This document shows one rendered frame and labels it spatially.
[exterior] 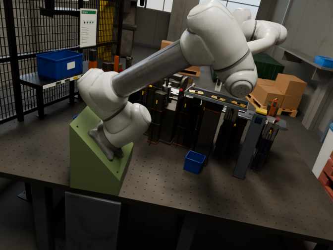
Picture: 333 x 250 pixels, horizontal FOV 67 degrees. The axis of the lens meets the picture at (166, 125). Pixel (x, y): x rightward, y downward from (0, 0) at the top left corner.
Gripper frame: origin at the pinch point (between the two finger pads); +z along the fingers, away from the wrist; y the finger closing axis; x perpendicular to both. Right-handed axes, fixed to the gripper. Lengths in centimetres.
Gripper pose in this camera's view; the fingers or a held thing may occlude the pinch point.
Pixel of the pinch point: (221, 87)
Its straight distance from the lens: 148.7
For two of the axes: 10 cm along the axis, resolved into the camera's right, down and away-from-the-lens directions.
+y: 5.0, -3.1, 8.1
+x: -8.5, -3.5, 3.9
